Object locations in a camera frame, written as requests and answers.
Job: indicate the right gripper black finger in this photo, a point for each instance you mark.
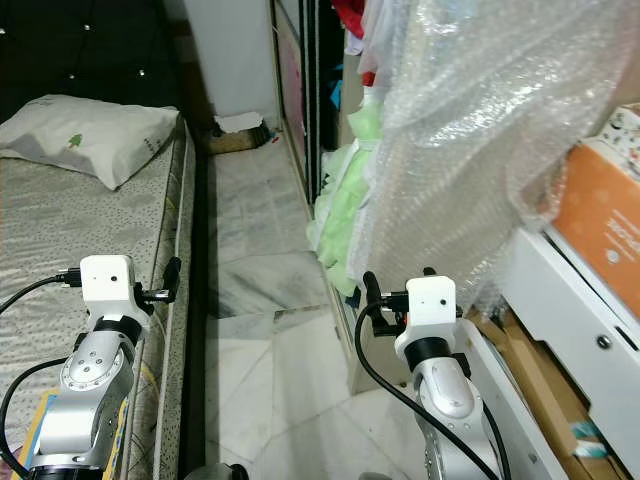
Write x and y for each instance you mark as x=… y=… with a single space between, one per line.
x=431 y=274
x=372 y=295

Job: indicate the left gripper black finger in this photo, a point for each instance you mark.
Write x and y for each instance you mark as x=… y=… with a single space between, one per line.
x=173 y=277

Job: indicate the light green clothing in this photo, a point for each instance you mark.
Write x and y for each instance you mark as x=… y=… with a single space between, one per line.
x=340 y=200

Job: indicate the white patterned mattress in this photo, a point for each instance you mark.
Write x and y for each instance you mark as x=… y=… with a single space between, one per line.
x=60 y=230

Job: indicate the clear bubble wrap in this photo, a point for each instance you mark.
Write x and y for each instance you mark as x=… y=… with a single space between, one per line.
x=460 y=150

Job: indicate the white cabinet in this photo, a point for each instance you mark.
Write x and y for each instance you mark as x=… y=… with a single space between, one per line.
x=560 y=300

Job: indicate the brown woven basket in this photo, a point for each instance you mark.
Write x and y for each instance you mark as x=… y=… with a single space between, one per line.
x=242 y=145

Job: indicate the brown cardboard box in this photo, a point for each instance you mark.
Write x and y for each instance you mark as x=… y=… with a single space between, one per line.
x=540 y=400

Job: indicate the white paper sheet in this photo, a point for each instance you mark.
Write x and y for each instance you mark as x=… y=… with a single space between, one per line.
x=240 y=123

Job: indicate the white pillow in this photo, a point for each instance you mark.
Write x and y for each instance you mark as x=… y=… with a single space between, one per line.
x=80 y=135

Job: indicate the large orange carton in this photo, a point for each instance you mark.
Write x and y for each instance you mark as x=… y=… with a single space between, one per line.
x=600 y=220

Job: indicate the sliding door wardrobe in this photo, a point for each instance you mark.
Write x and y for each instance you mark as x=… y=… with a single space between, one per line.
x=290 y=100

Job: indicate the white hanging plastic bag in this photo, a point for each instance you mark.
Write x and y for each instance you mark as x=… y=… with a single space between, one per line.
x=385 y=45

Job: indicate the dark tufted headboard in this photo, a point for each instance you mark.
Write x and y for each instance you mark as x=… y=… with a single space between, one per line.
x=80 y=45

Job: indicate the red garment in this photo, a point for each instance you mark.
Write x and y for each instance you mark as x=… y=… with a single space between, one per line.
x=352 y=15

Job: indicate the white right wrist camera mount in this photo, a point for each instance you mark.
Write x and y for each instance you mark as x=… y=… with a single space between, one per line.
x=430 y=298

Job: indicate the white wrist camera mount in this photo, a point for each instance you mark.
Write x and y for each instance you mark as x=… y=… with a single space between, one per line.
x=108 y=280
x=430 y=298

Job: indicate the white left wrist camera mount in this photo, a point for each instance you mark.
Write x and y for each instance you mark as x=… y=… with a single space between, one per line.
x=108 y=280

